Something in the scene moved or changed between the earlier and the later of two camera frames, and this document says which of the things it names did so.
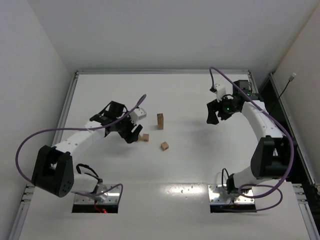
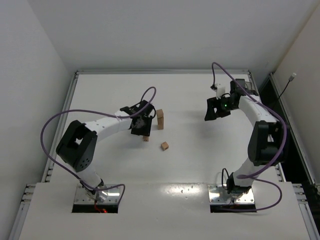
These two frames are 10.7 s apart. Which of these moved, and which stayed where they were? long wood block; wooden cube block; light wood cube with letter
Moved: long wood block
Stayed: wooden cube block; light wood cube with letter
